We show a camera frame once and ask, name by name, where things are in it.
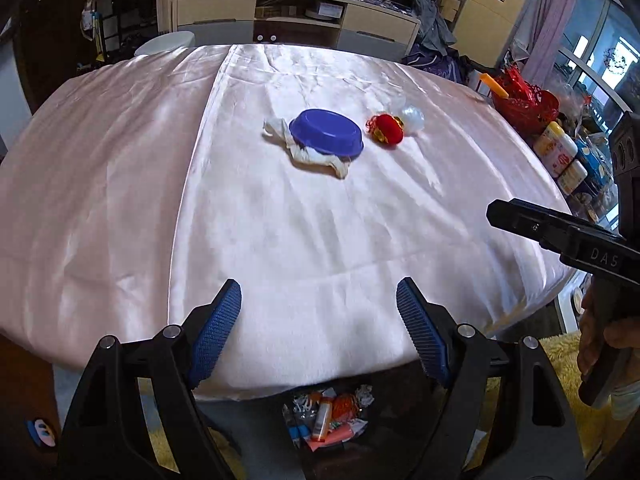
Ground orange tube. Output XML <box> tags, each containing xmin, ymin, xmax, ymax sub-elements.
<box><xmin>311</xmin><ymin>396</ymin><xmax>333</xmax><ymax>442</ymax></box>

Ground red orange wrapper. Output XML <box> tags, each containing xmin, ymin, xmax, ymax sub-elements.
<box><xmin>366</xmin><ymin>113</ymin><xmax>405</xmax><ymax>146</ymax></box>

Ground white tissue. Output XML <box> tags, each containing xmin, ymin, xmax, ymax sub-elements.
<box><xmin>262</xmin><ymin>118</ymin><xmax>349</xmax><ymax>180</ymax></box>

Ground black trash bin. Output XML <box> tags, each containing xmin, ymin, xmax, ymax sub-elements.
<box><xmin>276</xmin><ymin>361</ymin><xmax>446</xmax><ymax>479</ymax></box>

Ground person's right hand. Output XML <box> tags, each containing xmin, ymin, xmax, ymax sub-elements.
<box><xmin>577</xmin><ymin>278</ymin><xmax>639</xmax><ymax>386</ymax></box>

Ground yellow lid jar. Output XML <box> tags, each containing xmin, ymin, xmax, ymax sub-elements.
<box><xmin>556</xmin><ymin>159</ymin><xmax>588</xmax><ymax>196</ymax></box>
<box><xmin>533</xmin><ymin>122</ymin><xmax>578</xmax><ymax>179</ymax></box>

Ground yellow fluffy blanket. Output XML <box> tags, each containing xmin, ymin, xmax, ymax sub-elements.
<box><xmin>465</xmin><ymin>332</ymin><xmax>624</xmax><ymax>472</ymax></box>

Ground red gift basket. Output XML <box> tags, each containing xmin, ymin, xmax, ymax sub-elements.
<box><xmin>490</xmin><ymin>64</ymin><xmax>560</xmax><ymax>138</ymax></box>

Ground pink satin tablecloth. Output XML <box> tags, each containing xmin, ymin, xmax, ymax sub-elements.
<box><xmin>1</xmin><ymin>44</ymin><xmax>572</xmax><ymax>399</ymax></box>

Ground orange stick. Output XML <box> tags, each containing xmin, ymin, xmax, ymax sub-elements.
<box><xmin>480</xmin><ymin>73</ymin><xmax>509</xmax><ymax>99</ymax></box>

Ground clear plastic bag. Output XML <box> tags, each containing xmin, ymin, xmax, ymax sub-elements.
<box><xmin>390</xmin><ymin>99</ymin><xmax>425</xmax><ymax>136</ymax></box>

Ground purple curtain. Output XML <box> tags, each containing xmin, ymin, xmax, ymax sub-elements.
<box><xmin>523</xmin><ymin>0</ymin><xmax>577</xmax><ymax>87</ymax></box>

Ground blue plastic bowl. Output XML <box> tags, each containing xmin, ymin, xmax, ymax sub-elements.
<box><xmin>288</xmin><ymin>108</ymin><xmax>363</xmax><ymax>158</ymax></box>

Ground beige tv cabinet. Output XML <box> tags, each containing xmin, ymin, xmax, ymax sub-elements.
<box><xmin>170</xmin><ymin>0</ymin><xmax>420</xmax><ymax>61</ymax></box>

